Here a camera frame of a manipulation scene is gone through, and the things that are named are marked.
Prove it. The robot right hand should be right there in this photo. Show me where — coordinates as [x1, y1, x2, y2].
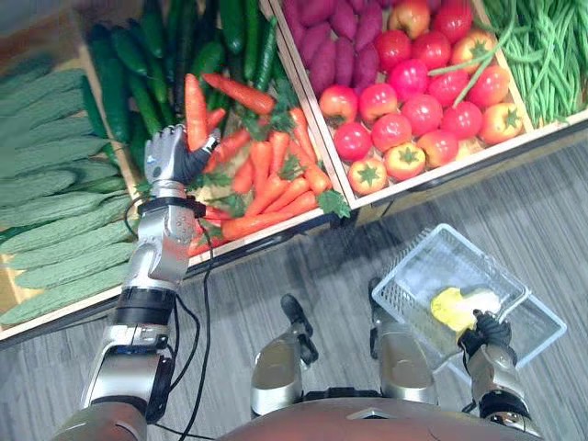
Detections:
[457, 310, 514, 358]

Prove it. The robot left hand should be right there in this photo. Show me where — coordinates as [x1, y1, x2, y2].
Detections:
[143, 124, 222, 199]

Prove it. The orange carrot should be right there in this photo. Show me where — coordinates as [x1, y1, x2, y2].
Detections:
[206, 107, 228, 132]
[184, 73, 210, 153]
[269, 130, 291, 174]
[201, 73, 277, 117]
[203, 129, 252, 174]
[231, 157, 255, 196]
[288, 107, 319, 164]
[249, 140, 274, 195]

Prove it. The clear plastic basket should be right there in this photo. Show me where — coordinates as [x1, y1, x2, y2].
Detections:
[370, 223, 569, 374]

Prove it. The dark green cucumber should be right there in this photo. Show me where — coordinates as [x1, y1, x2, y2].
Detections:
[129, 111, 151, 174]
[139, 0, 167, 59]
[88, 24, 132, 144]
[243, 0, 261, 84]
[145, 54, 169, 105]
[127, 73, 164, 137]
[81, 74, 109, 140]
[254, 15, 279, 94]
[109, 27, 150, 77]
[189, 40, 227, 85]
[219, 0, 247, 56]

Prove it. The yellow white cabbage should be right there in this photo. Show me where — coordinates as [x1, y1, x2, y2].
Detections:
[430, 286, 503, 334]

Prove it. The light green bitter gourd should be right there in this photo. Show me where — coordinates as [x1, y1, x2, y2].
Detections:
[6, 242, 137, 272]
[0, 215, 137, 254]
[0, 272, 128, 327]
[68, 175, 128, 195]
[0, 189, 135, 229]
[0, 134, 109, 178]
[13, 261, 132, 291]
[0, 169, 77, 209]
[59, 157, 121, 183]
[0, 116, 96, 149]
[0, 68, 86, 117]

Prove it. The robot right leg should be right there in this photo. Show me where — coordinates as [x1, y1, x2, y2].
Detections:
[367, 277, 440, 407]

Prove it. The robot leg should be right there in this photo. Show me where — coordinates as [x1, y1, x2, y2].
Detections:
[367, 277, 440, 407]
[250, 293, 321, 420]

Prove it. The wooden crate with carrots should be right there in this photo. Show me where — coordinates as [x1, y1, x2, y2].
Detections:
[0, 0, 356, 342]

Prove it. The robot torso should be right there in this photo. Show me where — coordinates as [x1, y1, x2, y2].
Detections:
[220, 396, 543, 441]

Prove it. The wooden crate with tomatoes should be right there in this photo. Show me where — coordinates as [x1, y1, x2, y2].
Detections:
[267, 0, 588, 211]

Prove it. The green carrot leaf tuft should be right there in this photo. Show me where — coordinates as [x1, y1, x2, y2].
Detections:
[316, 188, 352, 220]

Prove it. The purple sweet potato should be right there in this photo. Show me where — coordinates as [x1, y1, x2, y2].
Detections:
[352, 41, 380, 91]
[354, 1, 384, 52]
[300, 21, 333, 70]
[330, 0, 359, 43]
[300, 0, 337, 28]
[281, 0, 307, 48]
[309, 38, 338, 98]
[334, 37, 356, 88]

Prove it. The orange tomato with green stem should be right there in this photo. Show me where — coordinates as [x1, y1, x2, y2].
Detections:
[477, 102, 526, 146]
[346, 158, 389, 197]
[450, 28, 498, 75]
[383, 141, 427, 182]

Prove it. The robot left leg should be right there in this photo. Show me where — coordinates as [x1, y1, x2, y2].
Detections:
[250, 293, 321, 420]

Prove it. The long stray green bean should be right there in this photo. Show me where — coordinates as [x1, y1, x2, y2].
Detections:
[426, 0, 519, 109]

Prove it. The green bean pile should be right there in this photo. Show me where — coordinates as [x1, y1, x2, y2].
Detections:
[481, 0, 588, 129]

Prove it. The yellow red tomato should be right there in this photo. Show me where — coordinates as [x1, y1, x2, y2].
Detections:
[388, 0, 432, 40]

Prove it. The long black cable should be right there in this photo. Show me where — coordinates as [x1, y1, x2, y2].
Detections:
[176, 219, 215, 441]

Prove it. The short black cable loop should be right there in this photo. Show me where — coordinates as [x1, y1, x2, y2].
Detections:
[168, 296, 202, 391]

